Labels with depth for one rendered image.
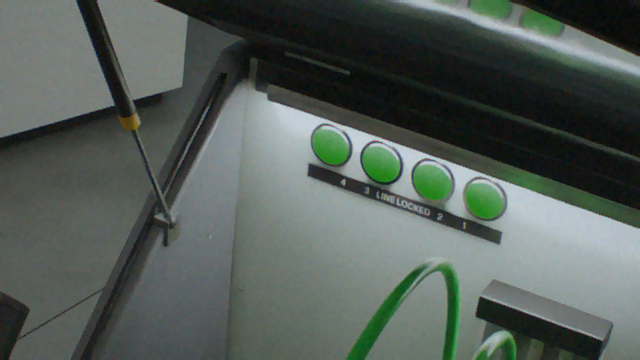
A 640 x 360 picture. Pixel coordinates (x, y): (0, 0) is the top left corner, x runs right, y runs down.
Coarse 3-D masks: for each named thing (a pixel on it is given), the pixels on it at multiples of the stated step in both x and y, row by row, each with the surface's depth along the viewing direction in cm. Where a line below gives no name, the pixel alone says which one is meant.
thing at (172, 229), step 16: (80, 0) 114; (96, 16) 116; (96, 32) 117; (96, 48) 119; (112, 48) 120; (112, 64) 120; (112, 80) 122; (112, 96) 124; (128, 96) 124; (128, 112) 125; (128, 128) 127; (144, 160) 132; (160, 192) 136; (160, 208) 138; (160, 224) 140; (176, 224) 140
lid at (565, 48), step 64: (192, 0) 124; (256, 0) 111; (320, 0) 92; (384, 0) 79; (448, 0) 68; (512, 0) 48; (576, 0) 47; (320, 64) 143; (384, 64) 120; (448, 64) 109; (512, 64) 90; (576, 64) 76; (576, 128) 114
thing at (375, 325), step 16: (416, 272) 116; (448, 272) 124; (400, 288) 114; (448, 288) 128; (384, 304) 112; (448, 304) 131; (384, 320) 111; (448, 320) 133; (368, 336) 110; (448, 336) 135; (352, 352) 109; (448, 352) 136
